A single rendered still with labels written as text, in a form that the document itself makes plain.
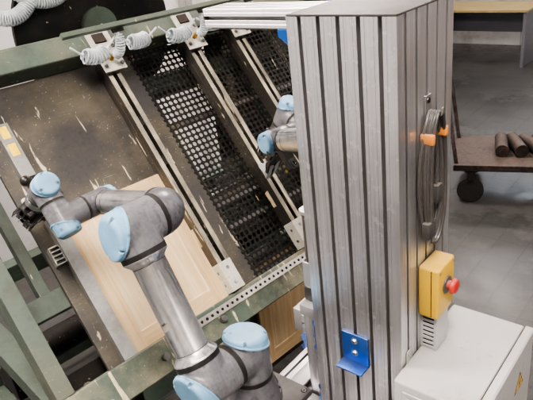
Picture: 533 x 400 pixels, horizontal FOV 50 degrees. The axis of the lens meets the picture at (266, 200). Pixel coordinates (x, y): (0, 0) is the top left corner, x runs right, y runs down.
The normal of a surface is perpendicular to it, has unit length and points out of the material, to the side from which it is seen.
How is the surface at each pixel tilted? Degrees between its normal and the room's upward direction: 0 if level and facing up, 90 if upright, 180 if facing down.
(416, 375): 0
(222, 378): 61
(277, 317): 90
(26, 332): 53
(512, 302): 0
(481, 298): 0
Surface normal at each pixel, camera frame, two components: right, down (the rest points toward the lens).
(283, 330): 0.69, 0.24
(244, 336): -0.03, -0.94
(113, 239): -0.72, 0.26
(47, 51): 0.49, -0.36
